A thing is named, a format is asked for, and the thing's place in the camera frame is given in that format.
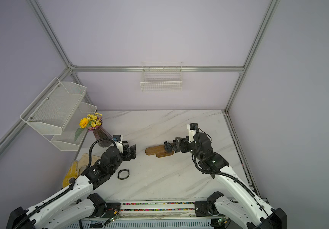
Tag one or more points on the yellow sunflower bouquet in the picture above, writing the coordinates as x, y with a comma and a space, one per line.
91, 122

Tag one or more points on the chunky black digital watch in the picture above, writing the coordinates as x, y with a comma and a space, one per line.
168, 147

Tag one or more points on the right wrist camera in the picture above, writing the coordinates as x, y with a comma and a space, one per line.
193, 132

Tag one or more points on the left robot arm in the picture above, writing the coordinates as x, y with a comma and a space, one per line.
77, 200

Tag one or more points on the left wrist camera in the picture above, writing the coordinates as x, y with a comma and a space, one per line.
118, 141

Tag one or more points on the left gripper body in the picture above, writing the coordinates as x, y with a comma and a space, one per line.
126, 157

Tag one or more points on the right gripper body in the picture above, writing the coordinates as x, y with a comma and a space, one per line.
188, 147

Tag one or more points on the white two-tier mesh shelf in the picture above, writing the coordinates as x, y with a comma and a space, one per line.
56, 112

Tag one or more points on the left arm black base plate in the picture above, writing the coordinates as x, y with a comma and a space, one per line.
106, 211

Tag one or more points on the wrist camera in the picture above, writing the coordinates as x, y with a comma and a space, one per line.
118, 141
193, 132

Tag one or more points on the purple glass vase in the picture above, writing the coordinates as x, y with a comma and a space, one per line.
100, 133

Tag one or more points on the white wire wall basket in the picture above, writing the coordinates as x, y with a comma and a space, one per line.
161, 77

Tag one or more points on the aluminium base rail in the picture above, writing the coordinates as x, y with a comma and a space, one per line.
158, 214

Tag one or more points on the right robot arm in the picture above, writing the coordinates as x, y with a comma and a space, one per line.
251, 211

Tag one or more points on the wooden watch stand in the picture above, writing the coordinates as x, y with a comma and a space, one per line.
158, 151

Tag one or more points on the thin black silver-face watch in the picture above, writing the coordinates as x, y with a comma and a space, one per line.
123, 174

